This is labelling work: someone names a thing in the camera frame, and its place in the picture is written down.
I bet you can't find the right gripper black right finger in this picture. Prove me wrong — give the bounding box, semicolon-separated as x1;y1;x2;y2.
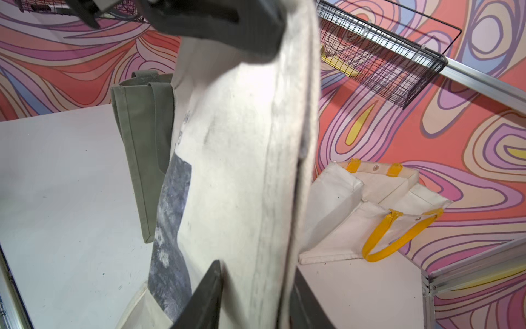
290;268;335;329

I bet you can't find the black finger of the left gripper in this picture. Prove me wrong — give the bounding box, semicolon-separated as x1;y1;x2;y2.
137;0;286;58

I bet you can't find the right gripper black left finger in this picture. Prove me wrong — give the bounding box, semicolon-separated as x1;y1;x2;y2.
171;260;223;329

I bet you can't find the cream bag with yellow handles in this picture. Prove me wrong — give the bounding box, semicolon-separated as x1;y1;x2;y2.
299;159;452;265

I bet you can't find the cream canvas bag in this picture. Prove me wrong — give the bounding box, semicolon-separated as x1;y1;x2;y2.
117;1;320;328

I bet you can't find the green canvas bag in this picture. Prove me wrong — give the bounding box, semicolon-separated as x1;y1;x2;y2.
110;70;175;243

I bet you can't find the yellow sticky note pad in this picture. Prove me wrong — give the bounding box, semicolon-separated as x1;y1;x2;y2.
321;46;360;78

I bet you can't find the black wire basket, left wall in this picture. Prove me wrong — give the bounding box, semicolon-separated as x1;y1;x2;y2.
12;0;145;23

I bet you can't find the black wire basket, wall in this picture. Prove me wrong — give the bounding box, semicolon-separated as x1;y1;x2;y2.
316;1;462;108
12;0;145;23

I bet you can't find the black wire basket, back wall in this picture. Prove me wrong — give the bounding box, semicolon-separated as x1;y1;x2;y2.
316;1;462;108

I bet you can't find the aluminium frame rail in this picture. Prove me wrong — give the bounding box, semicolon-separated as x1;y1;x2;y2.
320;7;526;329

